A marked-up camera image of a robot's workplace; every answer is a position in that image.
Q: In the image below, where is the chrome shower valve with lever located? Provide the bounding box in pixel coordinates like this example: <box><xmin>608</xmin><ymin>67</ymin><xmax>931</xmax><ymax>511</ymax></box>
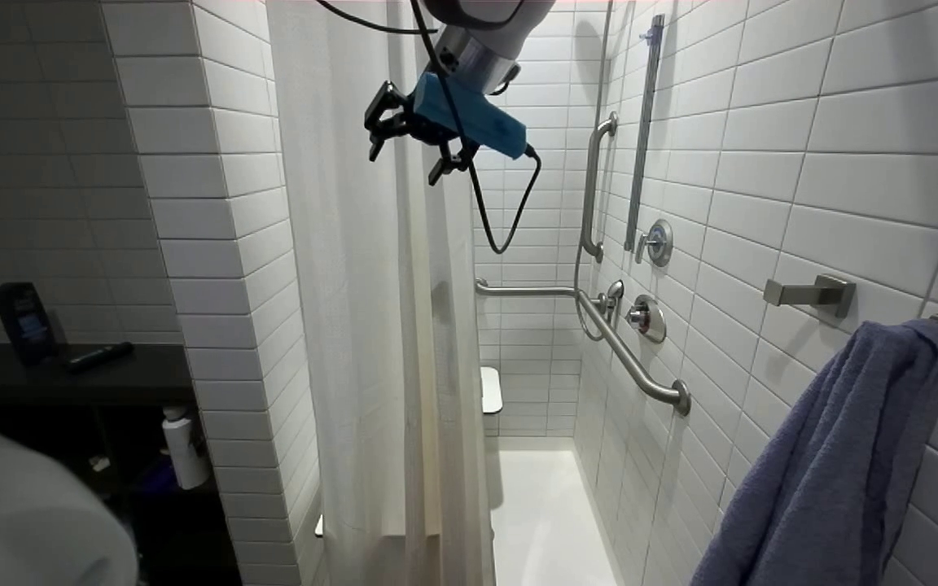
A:
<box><xmin>627</xmin><ymin>293</ymin><xmax>672</xmax><ymax>347</ymax></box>

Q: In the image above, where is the dark bottle on shelf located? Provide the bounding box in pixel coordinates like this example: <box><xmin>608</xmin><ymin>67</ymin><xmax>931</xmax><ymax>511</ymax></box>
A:
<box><xmin>0</xmin><ymin>279</ymin><xmax>58</xmax><ymax>369</ymax></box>

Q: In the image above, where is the chrome shower slide bar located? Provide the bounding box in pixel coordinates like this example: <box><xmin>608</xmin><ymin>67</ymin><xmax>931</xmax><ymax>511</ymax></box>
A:
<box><xmin>623</xmin><ymin>9</ymin><xmax>672</xmax><ymax>255</ymax></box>

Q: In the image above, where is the chrome hose outlet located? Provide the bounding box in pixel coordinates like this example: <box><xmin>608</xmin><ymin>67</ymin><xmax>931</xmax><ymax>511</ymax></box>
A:
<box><xmin>594</xmin><ymin>276</ymin><xmax>628</xmax><ymax>327</ymax></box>

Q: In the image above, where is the blue hanging towel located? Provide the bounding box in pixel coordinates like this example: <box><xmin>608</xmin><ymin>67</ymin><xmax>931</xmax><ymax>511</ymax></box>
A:
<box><xmin>691</xmin><ymin>316</ymin><xmax>938</xmax><ymax>586</ymax></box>

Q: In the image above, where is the round chrome shower valve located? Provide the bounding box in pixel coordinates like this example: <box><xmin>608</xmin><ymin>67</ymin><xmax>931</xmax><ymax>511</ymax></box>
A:
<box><xmin>631</xmin><ymin>215</ymin><xmax>677</xmax><ymax>272</ymax></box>

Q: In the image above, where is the short steel grab bar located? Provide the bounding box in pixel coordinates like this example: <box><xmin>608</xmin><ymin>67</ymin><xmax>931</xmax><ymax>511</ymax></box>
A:
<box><xmin>472</xmin><ymin>276</ymin><xmax>580</xmax><ymax>304</ymax></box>

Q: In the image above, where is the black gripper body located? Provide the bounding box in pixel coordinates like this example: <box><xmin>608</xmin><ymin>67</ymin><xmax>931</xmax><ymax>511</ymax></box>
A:
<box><xmin>376</xmin><ymin>77</ymin><xmax>476</xmax><ymax>162</ymax></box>

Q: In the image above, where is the white shower curtain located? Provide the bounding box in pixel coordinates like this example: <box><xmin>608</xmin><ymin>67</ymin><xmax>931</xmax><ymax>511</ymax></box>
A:
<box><xmin>264</xmin><ymin>0</ymin><xmax>500</xmax><ymax>586</ymax></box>

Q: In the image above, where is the black shelf unit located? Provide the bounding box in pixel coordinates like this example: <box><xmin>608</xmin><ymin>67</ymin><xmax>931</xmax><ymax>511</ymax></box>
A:
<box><xmin>0</xmin><ymin>343</ymin><xmax>246</xmax><ymax>586</ymax></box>

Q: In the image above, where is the small white bottle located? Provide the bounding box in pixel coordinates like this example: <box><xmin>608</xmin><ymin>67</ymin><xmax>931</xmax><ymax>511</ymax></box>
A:
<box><xmin>159</xmin><ymin>405</ymin><xmax>211</xmax><ymax>495</ymax></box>

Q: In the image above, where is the white ceramic sink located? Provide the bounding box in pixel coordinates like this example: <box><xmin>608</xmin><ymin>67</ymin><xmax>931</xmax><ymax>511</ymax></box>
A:
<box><xmin>0</xmin><ymin>407</ymin><xmax>141</xmax><ymax>586</ymax></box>

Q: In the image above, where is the long steel grab bar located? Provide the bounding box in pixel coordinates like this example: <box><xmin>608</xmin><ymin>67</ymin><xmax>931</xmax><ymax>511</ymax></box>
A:
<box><xmin>572</xmin><ymin>291</ymin><xmax>698</xmax><ymax>421</ymax></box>

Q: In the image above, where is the chrome shower hose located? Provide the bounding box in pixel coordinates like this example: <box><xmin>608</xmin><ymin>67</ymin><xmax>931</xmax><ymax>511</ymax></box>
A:
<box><xmin>569</xmin><ymin>243</ymin><xmax>608</xmax><ymax>344</ymax></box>

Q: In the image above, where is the white folding shower seat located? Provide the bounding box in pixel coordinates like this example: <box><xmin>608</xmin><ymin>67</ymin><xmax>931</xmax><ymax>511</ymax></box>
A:
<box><xmin>479</xmin><ymin>366</ymin><xmax>508</xmax><ymax>421</ymax></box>

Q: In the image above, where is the metal towel hook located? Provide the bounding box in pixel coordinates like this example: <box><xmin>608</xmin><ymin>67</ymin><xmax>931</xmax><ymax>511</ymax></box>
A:
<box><xmin>763</xmin><ymin>272</ymin><xmax>860</xmax><ymax>324</ymax></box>

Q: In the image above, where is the black remote control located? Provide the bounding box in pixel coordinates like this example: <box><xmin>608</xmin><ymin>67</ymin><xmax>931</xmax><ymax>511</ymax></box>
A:
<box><xmin>58</xmin><ymin>340</ymin><xmax>138</xmax><ymax>375</ymax></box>

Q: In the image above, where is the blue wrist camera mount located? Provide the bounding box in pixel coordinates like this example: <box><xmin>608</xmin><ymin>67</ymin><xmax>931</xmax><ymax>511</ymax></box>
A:
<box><xmin>412</xmin><ymin>66</ymin><xmax>532</xmax><ymax>162</ymax></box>

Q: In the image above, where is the vertical steel grab bar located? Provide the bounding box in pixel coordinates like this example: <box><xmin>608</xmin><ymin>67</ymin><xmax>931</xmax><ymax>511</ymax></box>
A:
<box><xmin>580</xmin><ymin>111</ymin><xmax>623</xmax><ymax>267</ymax></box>

